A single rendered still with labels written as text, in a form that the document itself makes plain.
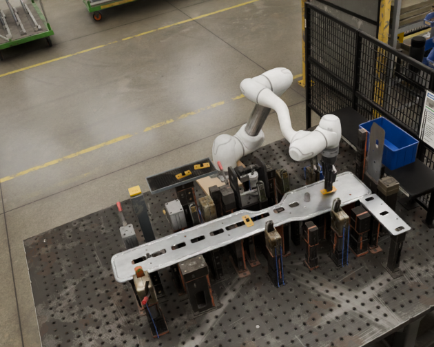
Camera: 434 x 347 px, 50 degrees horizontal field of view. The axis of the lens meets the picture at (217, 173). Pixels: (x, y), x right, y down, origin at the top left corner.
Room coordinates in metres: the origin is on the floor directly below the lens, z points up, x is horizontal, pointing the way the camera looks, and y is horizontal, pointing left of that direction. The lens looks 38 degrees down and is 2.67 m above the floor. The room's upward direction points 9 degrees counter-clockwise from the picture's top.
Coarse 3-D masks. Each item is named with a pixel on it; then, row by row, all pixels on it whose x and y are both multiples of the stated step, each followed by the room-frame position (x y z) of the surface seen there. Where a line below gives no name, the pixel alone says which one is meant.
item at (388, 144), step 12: (372, 120) 2.19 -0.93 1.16; (384, 120) 2.18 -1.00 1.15; (396, 132) 2.08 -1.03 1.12; (384, 144) 1.95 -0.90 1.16; (396, 144) 2.07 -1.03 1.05; (408, 144) 1.99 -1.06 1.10; (384, 156) 1.94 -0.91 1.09; (396, 156) 1.88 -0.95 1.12; (408, 156) 1.90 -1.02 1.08; (396, 168) 1.88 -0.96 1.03
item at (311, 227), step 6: (306, 222) 1.64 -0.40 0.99; (312, 222) 1.63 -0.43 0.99; (306, 228) 1.62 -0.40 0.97; (312, 228) 1.59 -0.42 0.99; (306, 234) 1.62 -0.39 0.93; (312, 234) 1.57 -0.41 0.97; (306, 240) 1.62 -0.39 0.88; (312, 240) 1.57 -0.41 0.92; (312, 246) 1.58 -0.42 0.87; (312, 252) 1.58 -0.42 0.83; (306, 258) 1.63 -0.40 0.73; (312, 258) 1.58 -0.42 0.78; (306, 264) 1.61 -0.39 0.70; (312, 264) 1.58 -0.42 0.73
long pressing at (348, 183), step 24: (288, 192) 1.87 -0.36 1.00; (312, 192) 1.84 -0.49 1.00; (336, 192) 1.81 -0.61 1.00; (360, 192) 1.78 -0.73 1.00; (240, 216) 1.75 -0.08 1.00; (288, 216) 1.69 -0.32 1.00; (312, 216) 1.67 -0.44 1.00; (168, 240) 1.66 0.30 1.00; (216, 240) 1.61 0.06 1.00; (120, 264) 1.55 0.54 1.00; (144, 264) 1.53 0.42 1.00; (168, 264) 1.51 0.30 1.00
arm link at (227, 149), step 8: (224, 136) 2.53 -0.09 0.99; (232, 136) 2.55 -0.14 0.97; (216, 144) 2.49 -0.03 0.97; (224, 144) 2.47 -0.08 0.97; (232, 144) 2.48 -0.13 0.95; (240, 144) 2.52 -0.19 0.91; (216, 152) 2.47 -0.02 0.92; (224, 152) 2.44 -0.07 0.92; (232, 152) 2.46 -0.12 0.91; (240, 152) 2.49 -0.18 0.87; (216, 160) 2.46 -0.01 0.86; (224, 160) 2.44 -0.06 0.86; (232, 160) 2.45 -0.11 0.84; (216, 168) 2.47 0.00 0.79; (224, 168) 2.44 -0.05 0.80
